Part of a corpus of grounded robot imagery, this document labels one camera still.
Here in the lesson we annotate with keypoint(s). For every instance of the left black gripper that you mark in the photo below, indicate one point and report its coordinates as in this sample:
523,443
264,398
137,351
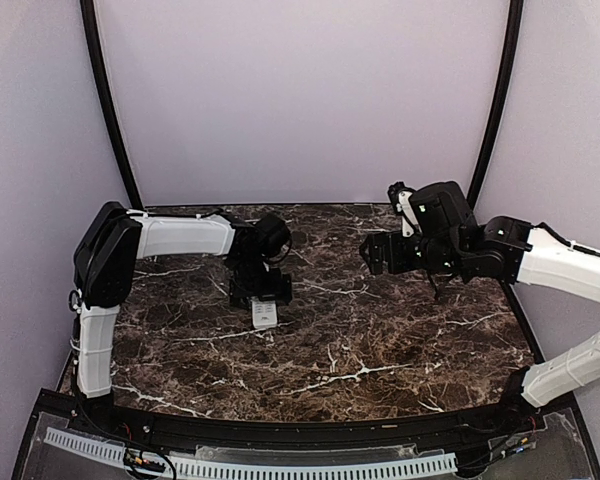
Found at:
277,289

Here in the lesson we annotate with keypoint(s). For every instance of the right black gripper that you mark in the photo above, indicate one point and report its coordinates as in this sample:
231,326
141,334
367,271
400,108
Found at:
397,262

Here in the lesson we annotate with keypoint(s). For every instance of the white remote control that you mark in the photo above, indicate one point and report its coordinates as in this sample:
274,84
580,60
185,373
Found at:
264,314

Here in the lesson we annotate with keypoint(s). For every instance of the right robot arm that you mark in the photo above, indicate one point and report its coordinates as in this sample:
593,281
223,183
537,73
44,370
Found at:
439,234

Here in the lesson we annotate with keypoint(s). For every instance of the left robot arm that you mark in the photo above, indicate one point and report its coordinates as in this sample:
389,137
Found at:
104,266

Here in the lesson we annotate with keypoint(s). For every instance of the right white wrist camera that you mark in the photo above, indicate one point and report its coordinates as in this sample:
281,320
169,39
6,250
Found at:
399,195

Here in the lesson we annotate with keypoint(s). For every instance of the black front rail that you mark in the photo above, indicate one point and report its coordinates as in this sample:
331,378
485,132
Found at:
468,429

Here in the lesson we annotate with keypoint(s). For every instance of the white slotted cable duct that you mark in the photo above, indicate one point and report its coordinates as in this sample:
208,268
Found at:
230,463

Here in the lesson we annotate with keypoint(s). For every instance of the right black frame post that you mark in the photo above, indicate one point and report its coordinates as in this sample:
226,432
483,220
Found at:
506,65

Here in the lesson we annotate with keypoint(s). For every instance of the black frame post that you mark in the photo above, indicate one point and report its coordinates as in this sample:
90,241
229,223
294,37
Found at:
108,109
506,65

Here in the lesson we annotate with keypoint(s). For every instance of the left black frame post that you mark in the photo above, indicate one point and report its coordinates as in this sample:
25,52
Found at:
108,109

